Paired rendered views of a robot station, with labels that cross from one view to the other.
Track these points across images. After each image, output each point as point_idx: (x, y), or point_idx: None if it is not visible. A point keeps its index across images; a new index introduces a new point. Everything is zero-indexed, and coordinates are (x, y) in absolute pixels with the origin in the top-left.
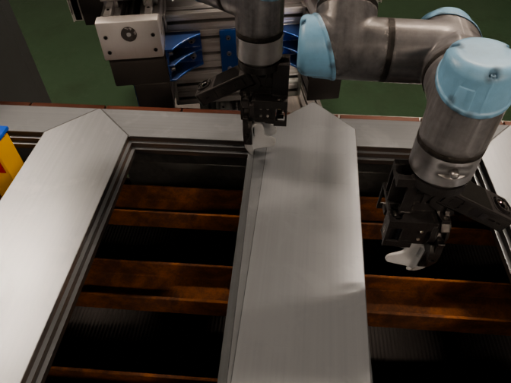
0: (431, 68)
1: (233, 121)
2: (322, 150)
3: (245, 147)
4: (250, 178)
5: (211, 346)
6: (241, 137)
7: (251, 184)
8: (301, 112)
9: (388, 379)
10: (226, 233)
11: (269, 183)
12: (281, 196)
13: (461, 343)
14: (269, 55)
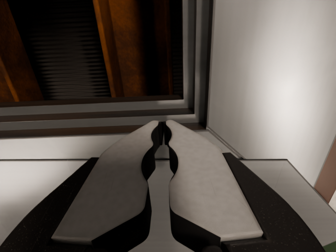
0: None
1: (328, 46)
2: (182, 246)
3: (195, 97)
4: (77, 125)
5: (14, 20)
6: (225, 89)
7: (35, 139)
8: (316, 216)
9: None
10: (174, 8)
11: (54, 176)
12: (27, 198)
13: None
14: None
